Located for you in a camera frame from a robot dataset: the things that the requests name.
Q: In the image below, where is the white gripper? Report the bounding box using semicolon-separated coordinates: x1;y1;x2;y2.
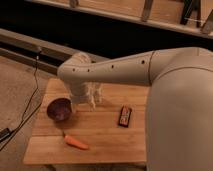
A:
69;83;96;113

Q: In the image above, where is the orange carrot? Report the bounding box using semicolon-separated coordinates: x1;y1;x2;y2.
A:
63;134;89;150

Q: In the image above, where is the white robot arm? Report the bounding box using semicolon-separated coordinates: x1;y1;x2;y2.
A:
57;47;213;171

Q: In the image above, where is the small white bottle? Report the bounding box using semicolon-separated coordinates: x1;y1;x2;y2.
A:
94;83;102;103

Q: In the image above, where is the dark purple bowl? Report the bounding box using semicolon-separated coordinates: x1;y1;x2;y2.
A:
47;98;72;122

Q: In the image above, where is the wooden table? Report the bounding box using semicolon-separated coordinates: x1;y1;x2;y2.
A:
24;78;148;165

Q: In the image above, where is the white cup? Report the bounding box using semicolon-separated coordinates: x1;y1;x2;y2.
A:
71;52;91;63

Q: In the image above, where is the black device on floor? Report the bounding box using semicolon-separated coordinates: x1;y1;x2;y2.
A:
0;128;11;142

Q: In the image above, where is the black cable on floor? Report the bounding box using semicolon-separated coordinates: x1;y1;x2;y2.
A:
0;49;44;152

